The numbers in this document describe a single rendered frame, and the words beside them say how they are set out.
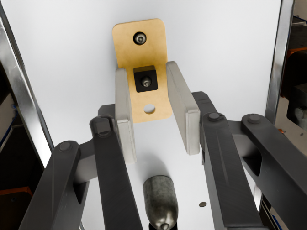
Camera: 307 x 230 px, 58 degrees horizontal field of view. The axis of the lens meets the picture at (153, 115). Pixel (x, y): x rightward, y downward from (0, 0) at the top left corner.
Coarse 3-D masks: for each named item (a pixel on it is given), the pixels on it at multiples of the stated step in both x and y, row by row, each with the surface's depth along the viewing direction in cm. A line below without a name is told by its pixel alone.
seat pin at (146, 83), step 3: (141, 78) 21; (144, 78) 20; (147, 78) 20; (150, 78) 21; (141, 81) 21; (144, 81) 20; (147, 81) 20; (150, 81) 21; (144, 84) 20; (147, 84) 20
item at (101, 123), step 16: (96, 128) 13; (112, 128) 14; (96, 144) 13; (112, 144) 13; (96, 160) 12; (112, 160) 12; (112, 176) 11; (128, 176) 11; (112, 192) 10; (128, 192) 10; (112, 208) 10; (128, 208) 10; (112, 224) 9; (128, 224) 9
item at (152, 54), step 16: (112, 32) 20; (128, 32) 20; (144, 32) 20; (160, 32) 20; (128, 48) 20; (144, 48) 20; (160, 48) 21; (128, 64) 21; (144, 64) 21; (160, 64) 21; (128, 80) 22; (160, 80) 22; (144, 96) 22; (160, 96) 23; (144, 112) 23; (160, 112) 23
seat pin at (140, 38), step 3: (135, 33) 20; (138, 33) 20; (141, 33) 20; (135, 36) 20; (138, 36) 20; (141, 36) 20; (144, 36) 20; (135, 39) 20; (138, 39) 20; (141, 39) 20; (144, 39) 20; (138, 42) 20; (141, 42) 20
